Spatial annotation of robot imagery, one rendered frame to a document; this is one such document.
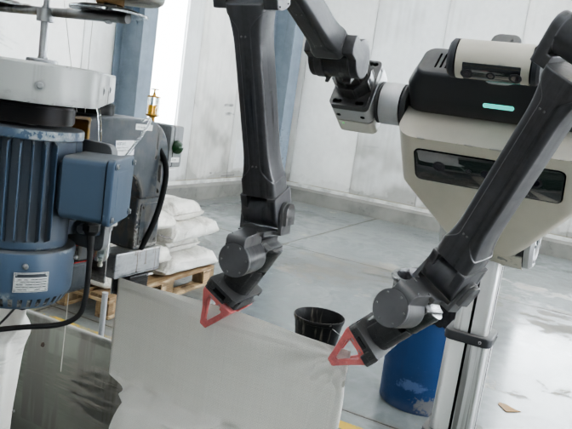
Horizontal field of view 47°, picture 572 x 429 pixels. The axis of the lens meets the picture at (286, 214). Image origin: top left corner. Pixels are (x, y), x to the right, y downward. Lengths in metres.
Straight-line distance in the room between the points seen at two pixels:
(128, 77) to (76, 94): 6.35
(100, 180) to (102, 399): 1.06
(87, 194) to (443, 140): 0.73
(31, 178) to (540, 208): 0.95
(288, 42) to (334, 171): 2.01
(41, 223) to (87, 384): 1.01
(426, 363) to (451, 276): 2.35
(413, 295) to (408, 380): 2.45
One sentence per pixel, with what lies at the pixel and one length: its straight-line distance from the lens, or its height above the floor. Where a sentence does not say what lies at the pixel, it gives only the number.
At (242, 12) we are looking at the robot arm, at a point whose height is 1.53.
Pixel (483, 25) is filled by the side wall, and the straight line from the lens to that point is 9.28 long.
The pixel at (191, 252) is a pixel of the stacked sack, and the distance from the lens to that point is 4.81.
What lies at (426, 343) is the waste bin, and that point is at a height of 0.38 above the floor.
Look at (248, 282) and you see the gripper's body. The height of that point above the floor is 1.10.
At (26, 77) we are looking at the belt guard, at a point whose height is 1.40.
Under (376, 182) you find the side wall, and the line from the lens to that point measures 9.50.
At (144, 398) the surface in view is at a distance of 1.33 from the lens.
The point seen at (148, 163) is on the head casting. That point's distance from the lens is 1.38.
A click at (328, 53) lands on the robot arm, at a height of 1.51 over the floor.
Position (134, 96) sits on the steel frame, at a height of 1.27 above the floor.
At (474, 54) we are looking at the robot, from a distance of 1.22.
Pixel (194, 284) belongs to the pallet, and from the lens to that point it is 4.89.
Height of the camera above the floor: 1.41
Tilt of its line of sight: 9 degrees down
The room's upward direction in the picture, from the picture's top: 8 degrees clockwise
